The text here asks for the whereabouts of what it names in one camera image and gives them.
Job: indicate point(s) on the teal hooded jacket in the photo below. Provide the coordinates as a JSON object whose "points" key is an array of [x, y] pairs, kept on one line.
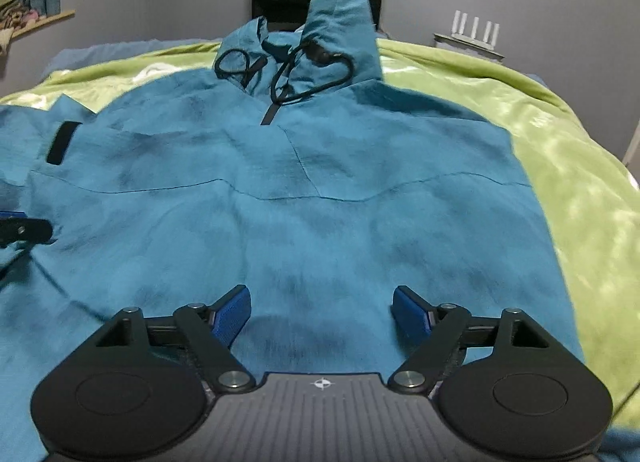
{"points": [[310, 232]]}

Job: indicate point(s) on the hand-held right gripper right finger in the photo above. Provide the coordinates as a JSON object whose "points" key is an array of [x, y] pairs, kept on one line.
{"points": [[410, 314]]}

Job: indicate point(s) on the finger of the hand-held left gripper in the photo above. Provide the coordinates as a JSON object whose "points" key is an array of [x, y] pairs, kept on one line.
{"points": [[30, 231]]}

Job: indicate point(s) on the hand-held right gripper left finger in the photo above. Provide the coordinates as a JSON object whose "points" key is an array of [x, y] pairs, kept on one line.
{"points": [[232, 314]]}

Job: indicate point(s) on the white router with antennas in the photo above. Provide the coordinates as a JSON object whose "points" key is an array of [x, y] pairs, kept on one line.
{"points": [[475, 27]]}

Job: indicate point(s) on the green blanket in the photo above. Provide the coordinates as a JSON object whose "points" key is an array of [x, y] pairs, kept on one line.
{"points": [[575, 152]]}

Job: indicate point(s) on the wooden window sill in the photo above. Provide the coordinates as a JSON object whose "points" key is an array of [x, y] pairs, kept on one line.
{"points": [[45, 19]]}

